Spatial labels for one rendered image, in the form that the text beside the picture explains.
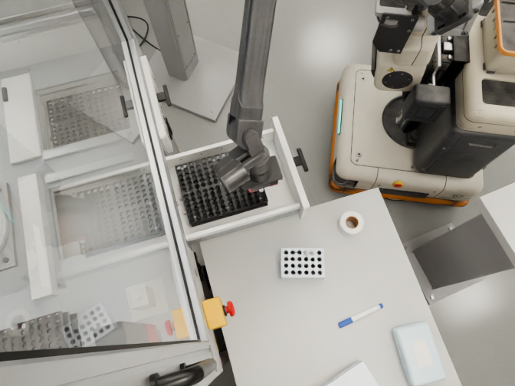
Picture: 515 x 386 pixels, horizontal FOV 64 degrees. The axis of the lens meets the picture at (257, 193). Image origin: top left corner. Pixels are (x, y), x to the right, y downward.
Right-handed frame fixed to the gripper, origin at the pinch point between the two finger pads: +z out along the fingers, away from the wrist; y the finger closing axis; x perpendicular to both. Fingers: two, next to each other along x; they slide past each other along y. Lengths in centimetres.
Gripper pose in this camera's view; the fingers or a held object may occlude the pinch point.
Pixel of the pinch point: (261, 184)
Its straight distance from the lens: 110.2
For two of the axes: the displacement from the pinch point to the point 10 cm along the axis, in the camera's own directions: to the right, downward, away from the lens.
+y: -9.6, 2.9, -0.4
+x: 2.9, 9.0, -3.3
